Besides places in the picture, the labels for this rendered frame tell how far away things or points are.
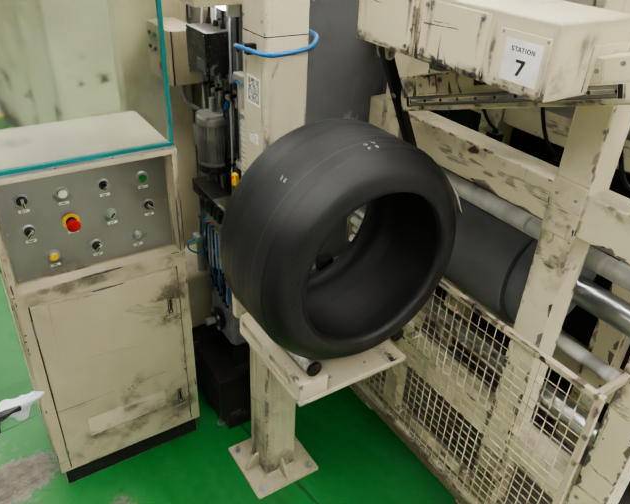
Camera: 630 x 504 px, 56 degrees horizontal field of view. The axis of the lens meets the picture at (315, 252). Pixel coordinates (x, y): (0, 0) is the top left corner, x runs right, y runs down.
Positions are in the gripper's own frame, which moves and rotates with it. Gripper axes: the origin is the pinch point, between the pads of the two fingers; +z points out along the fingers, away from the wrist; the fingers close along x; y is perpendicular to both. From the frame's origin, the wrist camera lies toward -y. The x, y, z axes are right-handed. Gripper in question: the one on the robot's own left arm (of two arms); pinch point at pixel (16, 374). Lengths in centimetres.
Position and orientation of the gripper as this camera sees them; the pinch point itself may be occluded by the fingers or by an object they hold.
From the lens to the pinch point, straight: 142.5
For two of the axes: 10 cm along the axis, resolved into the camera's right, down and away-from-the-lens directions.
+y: -1.7, 8.1, 5.6
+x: 9.1, 3.5, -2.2
